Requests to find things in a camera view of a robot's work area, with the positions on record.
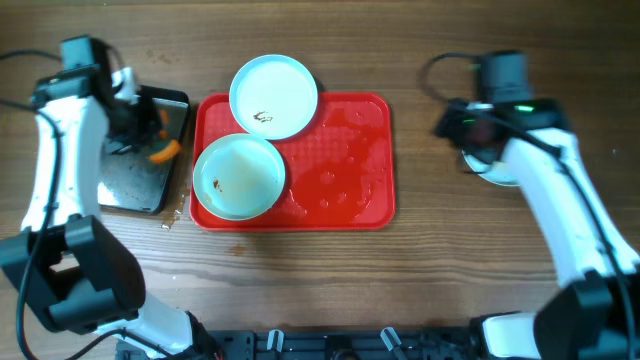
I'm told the orange green sponge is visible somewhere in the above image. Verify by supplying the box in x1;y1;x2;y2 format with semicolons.
147;110;182;164

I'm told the white plate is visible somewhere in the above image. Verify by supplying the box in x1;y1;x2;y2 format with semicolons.
229;54;319;140
462;152;519;187
192;133;286;221

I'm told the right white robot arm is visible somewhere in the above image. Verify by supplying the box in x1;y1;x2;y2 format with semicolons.
434;51;639;359

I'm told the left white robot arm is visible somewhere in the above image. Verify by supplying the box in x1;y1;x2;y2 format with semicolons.
1;35;224;359

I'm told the black water tray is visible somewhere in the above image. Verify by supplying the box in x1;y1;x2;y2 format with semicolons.
98;86;191;214

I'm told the red plastic tray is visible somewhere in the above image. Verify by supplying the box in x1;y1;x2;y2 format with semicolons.
189;92;396;232

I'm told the right black cable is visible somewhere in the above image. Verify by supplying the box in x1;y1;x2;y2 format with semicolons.
423;52;639;360

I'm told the black cable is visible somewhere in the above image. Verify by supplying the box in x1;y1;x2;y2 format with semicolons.
0;48;126;360
423;52;639;360

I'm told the left black cable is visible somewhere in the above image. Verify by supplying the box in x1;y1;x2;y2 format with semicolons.
0;48;126;360

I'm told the black mounting rail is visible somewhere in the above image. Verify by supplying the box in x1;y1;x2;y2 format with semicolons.
210;327;480;360

